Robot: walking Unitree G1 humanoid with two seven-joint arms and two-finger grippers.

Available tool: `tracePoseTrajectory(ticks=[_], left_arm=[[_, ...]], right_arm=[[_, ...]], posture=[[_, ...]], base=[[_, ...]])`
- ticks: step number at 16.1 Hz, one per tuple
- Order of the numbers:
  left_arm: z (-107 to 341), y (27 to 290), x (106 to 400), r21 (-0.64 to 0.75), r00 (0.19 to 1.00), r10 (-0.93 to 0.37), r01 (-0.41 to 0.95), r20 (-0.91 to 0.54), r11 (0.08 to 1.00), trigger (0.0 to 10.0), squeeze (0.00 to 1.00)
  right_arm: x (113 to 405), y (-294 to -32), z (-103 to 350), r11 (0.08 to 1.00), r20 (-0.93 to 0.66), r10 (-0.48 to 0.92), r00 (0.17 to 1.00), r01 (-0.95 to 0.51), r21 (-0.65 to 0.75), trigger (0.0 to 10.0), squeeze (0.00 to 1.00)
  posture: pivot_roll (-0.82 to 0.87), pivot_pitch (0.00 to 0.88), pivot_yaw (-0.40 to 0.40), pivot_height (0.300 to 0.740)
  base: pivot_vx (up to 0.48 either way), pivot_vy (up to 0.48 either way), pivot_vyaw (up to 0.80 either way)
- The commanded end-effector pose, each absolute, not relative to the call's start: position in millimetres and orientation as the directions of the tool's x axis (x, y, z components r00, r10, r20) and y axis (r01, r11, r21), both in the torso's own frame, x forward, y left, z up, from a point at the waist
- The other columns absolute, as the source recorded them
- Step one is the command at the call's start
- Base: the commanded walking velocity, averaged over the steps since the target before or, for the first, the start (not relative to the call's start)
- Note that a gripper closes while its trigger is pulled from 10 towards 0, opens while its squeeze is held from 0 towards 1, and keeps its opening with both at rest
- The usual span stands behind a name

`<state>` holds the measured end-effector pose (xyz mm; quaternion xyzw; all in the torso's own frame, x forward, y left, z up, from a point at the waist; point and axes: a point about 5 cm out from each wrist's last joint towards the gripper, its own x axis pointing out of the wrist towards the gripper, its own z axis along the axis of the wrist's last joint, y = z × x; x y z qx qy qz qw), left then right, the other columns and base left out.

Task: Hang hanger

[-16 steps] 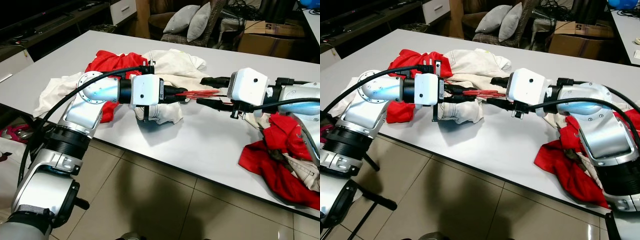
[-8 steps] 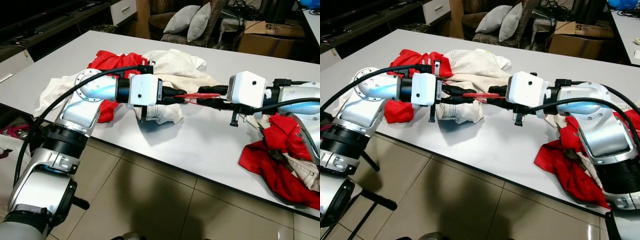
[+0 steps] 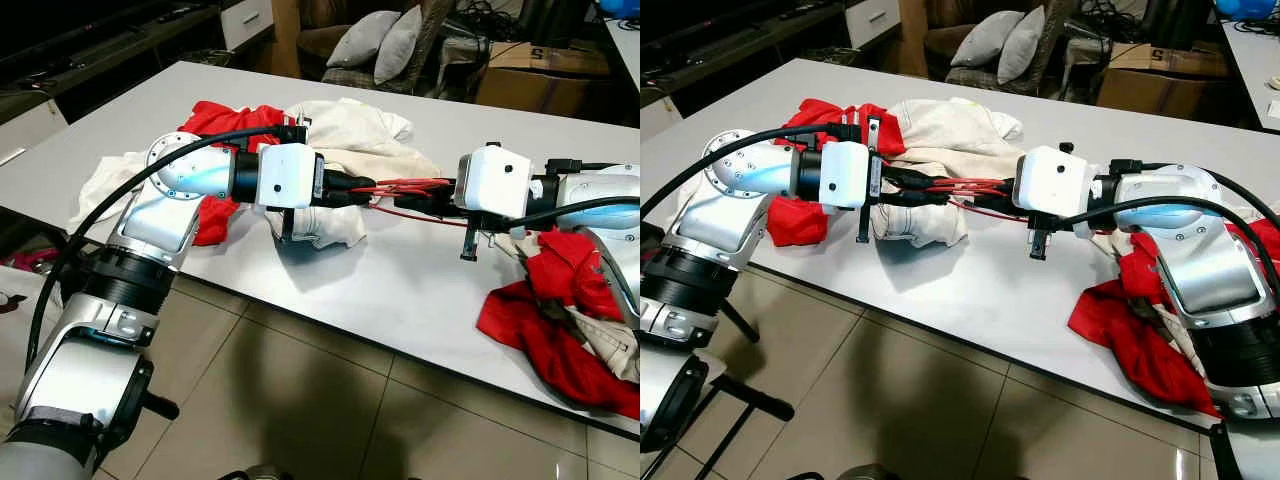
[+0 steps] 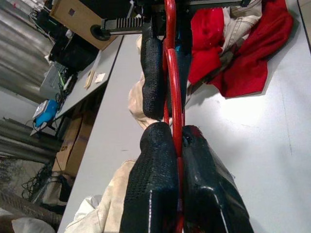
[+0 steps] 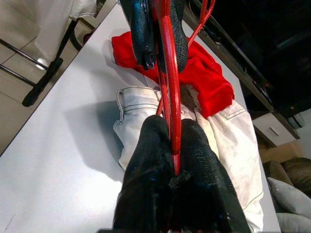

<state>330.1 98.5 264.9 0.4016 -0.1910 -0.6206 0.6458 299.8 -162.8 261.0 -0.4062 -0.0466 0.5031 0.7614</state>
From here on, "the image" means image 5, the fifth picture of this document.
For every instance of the white jeans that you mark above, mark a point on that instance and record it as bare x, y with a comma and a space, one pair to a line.
230, 145

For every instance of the grey cushion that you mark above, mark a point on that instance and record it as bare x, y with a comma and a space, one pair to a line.
291, 208

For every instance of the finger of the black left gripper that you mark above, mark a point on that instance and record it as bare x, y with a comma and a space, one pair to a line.
143, 31
181, 43

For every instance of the red plastic hanger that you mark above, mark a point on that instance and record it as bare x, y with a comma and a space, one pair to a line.
173, 97

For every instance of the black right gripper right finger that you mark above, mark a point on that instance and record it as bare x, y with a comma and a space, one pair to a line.
204, 184

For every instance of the dark olive cushion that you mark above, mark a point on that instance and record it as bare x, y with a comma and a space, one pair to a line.
294, 172

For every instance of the red knit shirt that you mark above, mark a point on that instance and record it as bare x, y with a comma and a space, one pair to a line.
206, 80

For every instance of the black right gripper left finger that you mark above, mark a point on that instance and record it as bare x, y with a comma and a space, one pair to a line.
148, 174

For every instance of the chrome and black clothes rack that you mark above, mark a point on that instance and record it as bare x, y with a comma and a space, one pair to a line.
41, 82

